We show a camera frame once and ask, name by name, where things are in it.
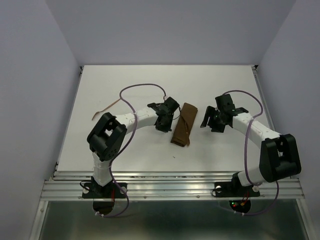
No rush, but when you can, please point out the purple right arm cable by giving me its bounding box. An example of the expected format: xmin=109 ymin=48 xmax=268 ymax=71
xmin=222 ymin=89 xmax=280 ymax=217

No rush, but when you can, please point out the brown wooden fork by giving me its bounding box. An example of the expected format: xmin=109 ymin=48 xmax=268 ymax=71
xmin=91 ymin=98 xmax=121 ymax=121

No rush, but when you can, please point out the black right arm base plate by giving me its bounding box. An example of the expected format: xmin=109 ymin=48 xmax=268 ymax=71
xmin=211 ymin=181 xmax=261 ymax=198

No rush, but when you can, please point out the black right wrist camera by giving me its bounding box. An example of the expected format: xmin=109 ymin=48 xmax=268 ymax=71
xmin=215 ymin=94 xmax=235 ymax=112

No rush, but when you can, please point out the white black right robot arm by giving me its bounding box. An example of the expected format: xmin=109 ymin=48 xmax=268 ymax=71
xmin=200 ymin=93 xmax=302 ymax=195

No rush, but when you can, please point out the aluminium rail frame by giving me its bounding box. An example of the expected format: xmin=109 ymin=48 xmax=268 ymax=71
xmin=30 ymin=65 xmax=311 ymax=240

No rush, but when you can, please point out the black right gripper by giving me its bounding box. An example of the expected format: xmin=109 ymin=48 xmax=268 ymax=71
xmin=199 ymin=105 xmax=225 ymax=133

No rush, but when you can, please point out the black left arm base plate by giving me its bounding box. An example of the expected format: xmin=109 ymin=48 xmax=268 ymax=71
xmin=80 ymin=181 xmax=126 ymax=200

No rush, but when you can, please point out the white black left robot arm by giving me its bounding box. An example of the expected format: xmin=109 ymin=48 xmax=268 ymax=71
xmin=87 ymin=97 xmax=180 ymax=198

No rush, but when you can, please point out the brown cloth napkin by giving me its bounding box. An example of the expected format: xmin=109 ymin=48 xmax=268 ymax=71
xmin=170 ymin=102 xmax=198 ymax=147

